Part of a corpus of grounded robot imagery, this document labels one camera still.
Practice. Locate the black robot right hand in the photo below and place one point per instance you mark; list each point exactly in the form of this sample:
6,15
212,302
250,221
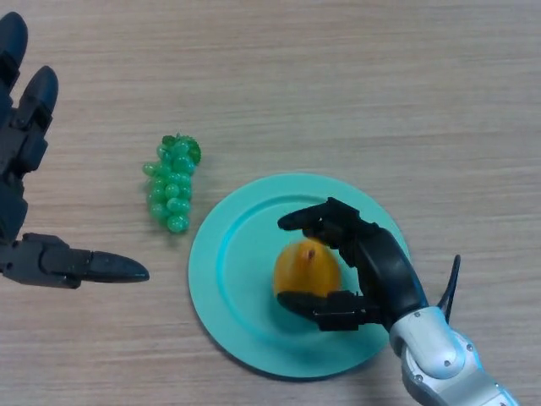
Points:
380,262

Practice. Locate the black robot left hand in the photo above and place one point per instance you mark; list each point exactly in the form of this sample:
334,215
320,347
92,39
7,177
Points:
12,169

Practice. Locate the yellow pear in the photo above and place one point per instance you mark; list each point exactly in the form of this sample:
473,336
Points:
306,268

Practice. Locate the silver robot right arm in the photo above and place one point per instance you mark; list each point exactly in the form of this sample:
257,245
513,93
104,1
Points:
444,359

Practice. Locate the green round plate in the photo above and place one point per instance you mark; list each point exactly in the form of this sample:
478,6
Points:
236,270

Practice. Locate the green grape bunch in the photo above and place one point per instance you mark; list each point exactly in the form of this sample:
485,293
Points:
171,190

